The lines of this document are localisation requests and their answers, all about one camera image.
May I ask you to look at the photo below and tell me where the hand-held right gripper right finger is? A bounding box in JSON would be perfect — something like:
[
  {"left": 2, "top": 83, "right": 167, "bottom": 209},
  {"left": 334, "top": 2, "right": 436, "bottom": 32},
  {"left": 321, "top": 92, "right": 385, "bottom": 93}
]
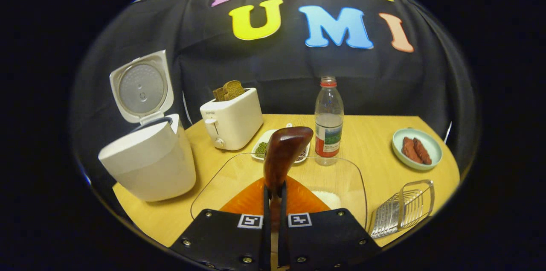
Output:
[{"left": 278, "top": 176, "right": 382, "bottom": 270}]

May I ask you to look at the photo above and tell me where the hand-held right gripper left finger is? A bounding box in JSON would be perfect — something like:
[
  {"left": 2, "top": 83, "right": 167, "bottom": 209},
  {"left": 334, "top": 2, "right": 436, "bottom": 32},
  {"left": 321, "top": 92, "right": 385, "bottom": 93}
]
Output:
[{"left": 170, "top": 177, "right": 272, "bottom": 271}]

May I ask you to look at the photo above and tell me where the white rice heap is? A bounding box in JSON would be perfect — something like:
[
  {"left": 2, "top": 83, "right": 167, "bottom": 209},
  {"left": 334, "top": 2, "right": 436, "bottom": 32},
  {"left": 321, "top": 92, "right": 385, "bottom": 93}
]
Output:
[{"left": 311, "top": 190, "right": 342, "bottom": 210}]

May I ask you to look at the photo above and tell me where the metal wire chopstick holder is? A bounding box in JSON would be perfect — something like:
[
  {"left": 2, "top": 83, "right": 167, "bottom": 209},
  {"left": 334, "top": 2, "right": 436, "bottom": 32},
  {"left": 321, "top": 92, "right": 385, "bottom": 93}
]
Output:
[{"left": 369, "top": 179, "right": 436, "bottom": 239}]

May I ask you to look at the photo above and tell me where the dark wooden spoon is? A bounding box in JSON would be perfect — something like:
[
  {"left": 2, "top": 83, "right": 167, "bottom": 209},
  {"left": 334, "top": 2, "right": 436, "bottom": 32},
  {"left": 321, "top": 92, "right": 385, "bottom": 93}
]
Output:
[{"left": 263, "top": 126, "right": 314, "bottom": 237}]

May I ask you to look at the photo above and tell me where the white rice cooker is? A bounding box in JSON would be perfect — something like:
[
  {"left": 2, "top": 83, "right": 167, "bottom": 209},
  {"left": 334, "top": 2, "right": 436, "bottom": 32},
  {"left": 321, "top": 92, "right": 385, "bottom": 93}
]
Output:
[{"left": 98, "top": 50, "right": 197, "bottom": 202}]

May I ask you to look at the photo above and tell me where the clear glass container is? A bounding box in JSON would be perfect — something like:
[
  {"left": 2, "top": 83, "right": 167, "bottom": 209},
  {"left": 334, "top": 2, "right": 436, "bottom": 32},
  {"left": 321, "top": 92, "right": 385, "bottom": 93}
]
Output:
[{"left": 190, "top": 153, "right": 368, "bottom": 230}]

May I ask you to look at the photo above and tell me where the small white dish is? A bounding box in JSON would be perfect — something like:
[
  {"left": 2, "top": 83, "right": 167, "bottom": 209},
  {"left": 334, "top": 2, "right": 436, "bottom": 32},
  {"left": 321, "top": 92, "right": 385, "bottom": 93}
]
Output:
[{"left": 251, "top": 124, "right": 311, "bottom": 164}]

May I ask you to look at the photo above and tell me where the clear plastic water bottle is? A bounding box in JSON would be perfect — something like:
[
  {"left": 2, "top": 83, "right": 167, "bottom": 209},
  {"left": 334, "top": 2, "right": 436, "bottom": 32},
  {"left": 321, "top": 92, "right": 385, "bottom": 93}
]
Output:
[{"left": 314, "top": 76, "right": 345, "bottom": 166}]

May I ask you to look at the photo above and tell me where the white toaster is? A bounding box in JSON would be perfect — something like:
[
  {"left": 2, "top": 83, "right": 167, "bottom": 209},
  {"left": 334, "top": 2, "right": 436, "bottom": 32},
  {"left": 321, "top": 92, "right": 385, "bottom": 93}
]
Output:
[{"left": 200, "top": 88, "right": 264, "bottom": 151}]

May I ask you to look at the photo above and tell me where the pale green plate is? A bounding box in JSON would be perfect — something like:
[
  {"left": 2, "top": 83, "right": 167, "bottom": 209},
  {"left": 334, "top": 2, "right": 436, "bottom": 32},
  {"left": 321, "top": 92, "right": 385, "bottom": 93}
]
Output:
[{"left": 392, "top": 128, "right": 443, "bottom": 172}]

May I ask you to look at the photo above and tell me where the white power cord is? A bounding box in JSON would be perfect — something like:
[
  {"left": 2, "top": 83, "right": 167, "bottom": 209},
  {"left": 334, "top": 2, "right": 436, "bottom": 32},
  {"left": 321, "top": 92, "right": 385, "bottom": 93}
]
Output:
[{"left": 182, "top": 91, "right": 191, "bottom": 125}]

